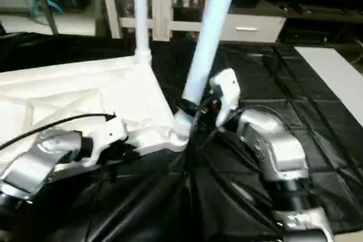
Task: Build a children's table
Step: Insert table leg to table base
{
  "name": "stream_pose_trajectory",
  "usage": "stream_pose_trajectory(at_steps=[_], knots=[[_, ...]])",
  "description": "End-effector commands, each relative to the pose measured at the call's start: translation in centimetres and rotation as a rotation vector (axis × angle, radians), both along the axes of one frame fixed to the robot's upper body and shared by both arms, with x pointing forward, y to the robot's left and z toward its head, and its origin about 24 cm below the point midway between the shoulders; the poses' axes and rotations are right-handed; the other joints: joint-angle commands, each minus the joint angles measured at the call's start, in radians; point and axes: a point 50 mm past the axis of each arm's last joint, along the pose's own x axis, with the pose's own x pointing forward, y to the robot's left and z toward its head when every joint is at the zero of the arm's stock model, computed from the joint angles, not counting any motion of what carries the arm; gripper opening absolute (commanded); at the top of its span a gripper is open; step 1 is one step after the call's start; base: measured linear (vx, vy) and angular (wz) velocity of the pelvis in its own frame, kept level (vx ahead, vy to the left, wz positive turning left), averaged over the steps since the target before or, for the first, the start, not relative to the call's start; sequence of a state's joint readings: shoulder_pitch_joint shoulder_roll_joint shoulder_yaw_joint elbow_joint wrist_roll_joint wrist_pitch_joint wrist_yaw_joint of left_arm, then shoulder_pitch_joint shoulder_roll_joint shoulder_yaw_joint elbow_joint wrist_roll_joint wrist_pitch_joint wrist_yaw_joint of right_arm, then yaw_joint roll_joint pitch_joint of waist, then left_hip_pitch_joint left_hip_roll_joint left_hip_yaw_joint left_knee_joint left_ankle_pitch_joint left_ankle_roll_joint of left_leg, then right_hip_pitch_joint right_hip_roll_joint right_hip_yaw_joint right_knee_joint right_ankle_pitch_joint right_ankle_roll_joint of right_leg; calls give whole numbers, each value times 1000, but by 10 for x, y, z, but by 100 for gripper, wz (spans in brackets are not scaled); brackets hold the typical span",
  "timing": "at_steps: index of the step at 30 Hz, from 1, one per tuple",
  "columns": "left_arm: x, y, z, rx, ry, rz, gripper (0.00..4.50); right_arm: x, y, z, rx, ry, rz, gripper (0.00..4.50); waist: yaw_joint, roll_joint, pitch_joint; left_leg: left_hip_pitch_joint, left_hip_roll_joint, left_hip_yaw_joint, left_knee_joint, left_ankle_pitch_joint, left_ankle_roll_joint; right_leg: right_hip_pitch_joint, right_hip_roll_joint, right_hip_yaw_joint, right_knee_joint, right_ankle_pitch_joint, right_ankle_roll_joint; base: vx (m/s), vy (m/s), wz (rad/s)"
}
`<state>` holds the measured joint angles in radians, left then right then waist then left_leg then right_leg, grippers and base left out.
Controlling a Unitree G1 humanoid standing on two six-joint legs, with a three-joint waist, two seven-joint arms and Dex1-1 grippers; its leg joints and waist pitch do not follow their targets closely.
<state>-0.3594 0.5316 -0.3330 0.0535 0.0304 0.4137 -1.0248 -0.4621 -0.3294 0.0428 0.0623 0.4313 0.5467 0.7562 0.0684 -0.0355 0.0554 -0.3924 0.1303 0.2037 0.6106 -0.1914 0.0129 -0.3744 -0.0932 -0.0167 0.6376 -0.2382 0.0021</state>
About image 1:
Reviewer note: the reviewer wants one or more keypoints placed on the white plastic table leg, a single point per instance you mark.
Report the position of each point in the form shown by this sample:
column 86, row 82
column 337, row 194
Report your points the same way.
column 210, row 38
column 142, row 9

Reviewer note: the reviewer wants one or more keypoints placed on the white plastic table top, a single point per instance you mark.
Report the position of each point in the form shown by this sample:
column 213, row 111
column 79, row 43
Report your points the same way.
column 74, row 100

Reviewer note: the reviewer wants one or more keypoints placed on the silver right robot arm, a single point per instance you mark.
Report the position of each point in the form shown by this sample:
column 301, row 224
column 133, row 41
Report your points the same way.
column 278, row 151

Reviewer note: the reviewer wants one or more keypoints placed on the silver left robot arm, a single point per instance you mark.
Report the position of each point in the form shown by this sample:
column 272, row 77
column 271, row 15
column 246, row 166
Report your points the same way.
column 39, row 162

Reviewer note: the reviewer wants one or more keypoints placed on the black table mat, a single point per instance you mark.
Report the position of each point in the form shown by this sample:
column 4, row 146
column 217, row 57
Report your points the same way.
column 170, row 202

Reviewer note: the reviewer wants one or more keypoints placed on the white drawer unit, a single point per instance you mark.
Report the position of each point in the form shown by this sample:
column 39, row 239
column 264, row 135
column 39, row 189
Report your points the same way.
column 249, row 28

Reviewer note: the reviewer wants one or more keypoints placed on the black low media cabinet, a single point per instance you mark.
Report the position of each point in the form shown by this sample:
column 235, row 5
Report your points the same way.
column 317, row 15

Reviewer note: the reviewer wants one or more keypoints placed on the blue plastic stool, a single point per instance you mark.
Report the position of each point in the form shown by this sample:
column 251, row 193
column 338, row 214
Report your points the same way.
column 45, row 8

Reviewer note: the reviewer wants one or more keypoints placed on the grey metal frame post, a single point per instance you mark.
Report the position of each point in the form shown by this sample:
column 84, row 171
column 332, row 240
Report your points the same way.
column 44, row 1

